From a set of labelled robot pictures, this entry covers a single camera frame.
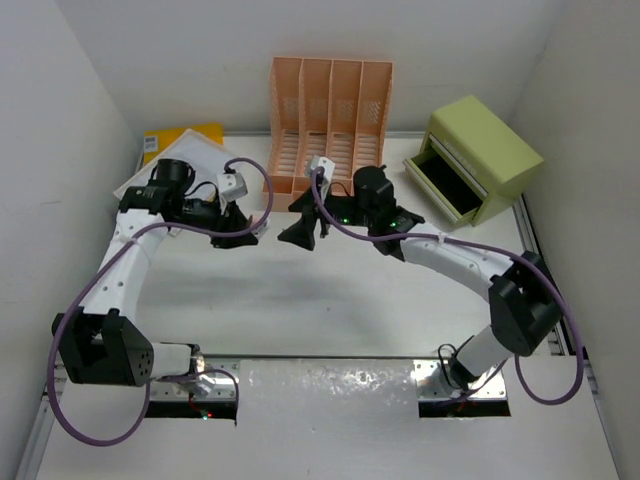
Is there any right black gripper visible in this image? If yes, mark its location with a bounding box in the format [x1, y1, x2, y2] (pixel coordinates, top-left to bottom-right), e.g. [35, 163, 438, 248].
[278, 181, 374, 250]

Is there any green drawer cabinet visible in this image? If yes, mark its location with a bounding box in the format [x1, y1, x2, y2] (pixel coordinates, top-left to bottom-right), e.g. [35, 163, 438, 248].
[404, 96, 544, 227]

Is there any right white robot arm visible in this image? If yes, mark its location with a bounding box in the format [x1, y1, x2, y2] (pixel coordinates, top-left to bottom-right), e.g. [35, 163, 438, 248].
[278, 167, 561, 391]

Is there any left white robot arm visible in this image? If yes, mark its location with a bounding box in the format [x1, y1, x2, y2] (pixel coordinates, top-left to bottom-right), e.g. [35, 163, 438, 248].
[52, 158, 258, 387]

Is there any clear mesh document pouch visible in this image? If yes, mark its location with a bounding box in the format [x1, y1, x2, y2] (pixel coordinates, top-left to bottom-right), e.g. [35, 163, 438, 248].
[112, 127, 242, 236]

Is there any pink desktop file organizer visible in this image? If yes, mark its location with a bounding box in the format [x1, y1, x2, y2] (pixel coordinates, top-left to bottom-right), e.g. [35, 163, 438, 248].
[267, 57, 394, 212]

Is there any yellow folder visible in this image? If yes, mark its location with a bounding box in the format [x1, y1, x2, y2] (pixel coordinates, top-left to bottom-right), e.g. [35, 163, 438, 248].
[142, 122, 224, 166]

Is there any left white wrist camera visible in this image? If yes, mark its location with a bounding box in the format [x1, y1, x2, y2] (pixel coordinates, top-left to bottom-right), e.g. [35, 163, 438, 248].
[216, 172, 248, 203]

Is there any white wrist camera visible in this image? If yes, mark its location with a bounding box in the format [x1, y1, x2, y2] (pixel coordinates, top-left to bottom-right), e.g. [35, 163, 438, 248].
[304, 155, 336, 184]
[216, 172, 248, 203]

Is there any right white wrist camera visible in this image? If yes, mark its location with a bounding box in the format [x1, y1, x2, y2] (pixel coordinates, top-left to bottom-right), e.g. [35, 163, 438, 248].
[304, 155, 336, 184]

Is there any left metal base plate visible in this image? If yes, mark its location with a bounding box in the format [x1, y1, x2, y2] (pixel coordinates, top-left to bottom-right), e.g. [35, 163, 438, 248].
[151, 361, 240, 402]

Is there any metal base plate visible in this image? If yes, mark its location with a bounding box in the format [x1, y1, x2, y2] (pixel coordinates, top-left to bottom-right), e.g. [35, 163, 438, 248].
[151, 361, 240, 402]
[411, 358, 507, 402]

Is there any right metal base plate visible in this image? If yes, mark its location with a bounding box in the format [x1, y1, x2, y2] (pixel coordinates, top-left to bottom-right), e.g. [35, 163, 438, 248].
[411, 358, 507, 402]

